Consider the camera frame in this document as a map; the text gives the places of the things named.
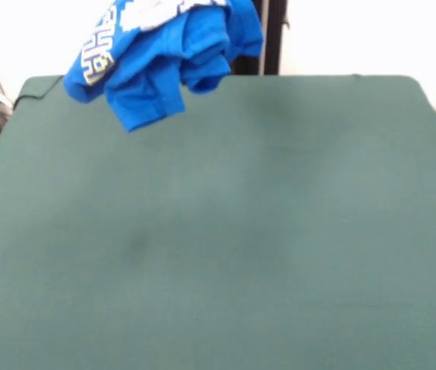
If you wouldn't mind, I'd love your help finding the blue printed shirt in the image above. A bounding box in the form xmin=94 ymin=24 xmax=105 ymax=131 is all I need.
xmin=63 ymin=0 xmax=265 ymax=133

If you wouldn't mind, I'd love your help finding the dark green table cloth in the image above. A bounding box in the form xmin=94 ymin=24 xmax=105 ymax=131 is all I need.
xmin=0 ymin=74 xmax=436 ymax=370

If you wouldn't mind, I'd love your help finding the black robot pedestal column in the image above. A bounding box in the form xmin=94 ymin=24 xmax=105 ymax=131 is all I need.
xmin=229 ymin=0 xmax=291 ymax=76

